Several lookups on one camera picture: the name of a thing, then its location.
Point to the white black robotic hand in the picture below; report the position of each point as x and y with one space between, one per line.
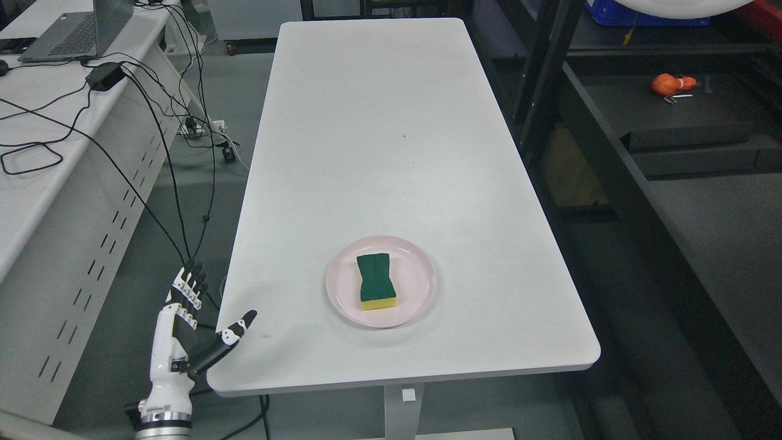
177 357

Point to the green yellow sponge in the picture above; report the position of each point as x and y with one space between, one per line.
376 289

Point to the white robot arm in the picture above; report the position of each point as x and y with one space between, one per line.
160 425

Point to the orange toy on shelf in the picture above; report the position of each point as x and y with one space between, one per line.
665 84

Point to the white perforated desk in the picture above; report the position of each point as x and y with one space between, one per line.
78 167

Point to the white power strip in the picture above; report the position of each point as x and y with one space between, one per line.
191 129

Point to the white table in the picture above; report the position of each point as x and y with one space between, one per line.
389 127

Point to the pink round plate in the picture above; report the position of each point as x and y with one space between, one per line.
411 271

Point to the black power adapter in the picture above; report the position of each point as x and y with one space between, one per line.
105 76

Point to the grey laptop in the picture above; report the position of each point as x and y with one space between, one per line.
81 35

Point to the blue plastic crate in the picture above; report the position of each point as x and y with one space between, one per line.
614 14

